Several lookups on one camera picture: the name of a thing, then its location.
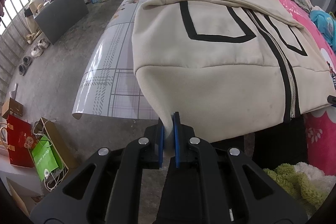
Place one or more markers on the white plush fabric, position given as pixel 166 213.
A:
pixel 312 169

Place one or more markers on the cream fabric bundle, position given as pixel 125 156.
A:
pixel 36 6

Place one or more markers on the brown cardboard box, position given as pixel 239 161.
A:
pixel 11 108

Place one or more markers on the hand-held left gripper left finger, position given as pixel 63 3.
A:
pixel 162 150

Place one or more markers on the beige sandal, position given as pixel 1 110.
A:
pixel 35 35
pixel 29 39

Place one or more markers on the green paper bag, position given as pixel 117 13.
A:
pixel 44 161

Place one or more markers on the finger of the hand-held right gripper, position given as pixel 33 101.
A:
pixel 332 101

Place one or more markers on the white sneaker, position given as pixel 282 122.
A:
pixel 36 51
pixel 43 43

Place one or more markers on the plaid vinyl tablecloth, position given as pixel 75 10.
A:
pixel 118 82

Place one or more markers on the red gift bag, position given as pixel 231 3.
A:
pixel 19 142

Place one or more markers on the brown paper bag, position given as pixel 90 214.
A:
pixel 56 140

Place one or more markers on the green plush fabric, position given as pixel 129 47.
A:
pixel 296 187

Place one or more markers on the dark grey cabinet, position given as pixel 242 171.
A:
pixel 63 12

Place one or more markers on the teal clothing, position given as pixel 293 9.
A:
pixel 324 23

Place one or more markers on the beige zip jacket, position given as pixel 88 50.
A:
pixel 210 82

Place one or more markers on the pink floral blanket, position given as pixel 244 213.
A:
pixel 319 129

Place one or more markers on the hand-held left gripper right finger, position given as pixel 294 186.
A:
pixel 176 150

